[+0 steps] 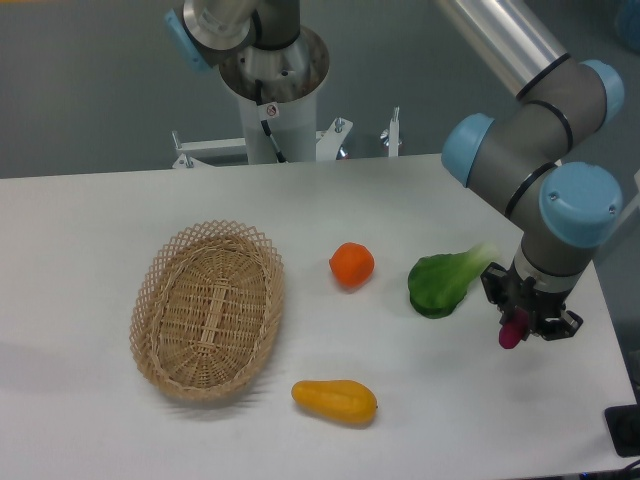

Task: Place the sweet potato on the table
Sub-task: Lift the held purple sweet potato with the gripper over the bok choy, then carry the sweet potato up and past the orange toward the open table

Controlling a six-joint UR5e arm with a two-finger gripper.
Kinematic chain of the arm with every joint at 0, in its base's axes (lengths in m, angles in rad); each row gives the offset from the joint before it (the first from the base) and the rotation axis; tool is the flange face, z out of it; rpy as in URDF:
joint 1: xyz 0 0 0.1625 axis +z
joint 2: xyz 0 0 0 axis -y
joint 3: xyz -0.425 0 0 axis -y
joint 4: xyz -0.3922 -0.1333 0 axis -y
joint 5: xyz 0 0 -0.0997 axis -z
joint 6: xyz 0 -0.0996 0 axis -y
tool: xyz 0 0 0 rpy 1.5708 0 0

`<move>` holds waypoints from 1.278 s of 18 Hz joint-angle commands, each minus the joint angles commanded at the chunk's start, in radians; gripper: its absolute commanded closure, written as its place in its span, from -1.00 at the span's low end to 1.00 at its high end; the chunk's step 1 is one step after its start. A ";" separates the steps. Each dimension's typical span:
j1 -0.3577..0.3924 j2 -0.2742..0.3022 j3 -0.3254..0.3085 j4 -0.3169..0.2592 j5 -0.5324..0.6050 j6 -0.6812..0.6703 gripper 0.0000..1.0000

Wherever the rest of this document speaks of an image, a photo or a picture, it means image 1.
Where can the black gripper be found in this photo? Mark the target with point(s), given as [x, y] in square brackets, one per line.
[545, 311]

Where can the purple sweet potato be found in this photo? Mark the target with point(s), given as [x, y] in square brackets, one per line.
[513, 331]

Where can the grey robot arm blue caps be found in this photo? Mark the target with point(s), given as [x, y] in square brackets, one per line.
[566, 211]

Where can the green bok choy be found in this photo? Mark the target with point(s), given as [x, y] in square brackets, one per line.
[437, 284]

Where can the black device at table edge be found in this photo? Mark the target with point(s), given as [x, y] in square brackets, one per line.
[623, 426]

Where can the orange fruit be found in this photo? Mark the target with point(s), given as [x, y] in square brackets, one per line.
[352, 264]

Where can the yellow papaya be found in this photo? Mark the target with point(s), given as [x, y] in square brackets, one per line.
[344, 401]

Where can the blue object top right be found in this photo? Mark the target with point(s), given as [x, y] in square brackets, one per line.
[627, 24]

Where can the oval wicker basket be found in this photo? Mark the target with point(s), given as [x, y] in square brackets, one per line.
[208, 311]

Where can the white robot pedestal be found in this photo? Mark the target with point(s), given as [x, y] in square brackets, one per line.
[276, 93]

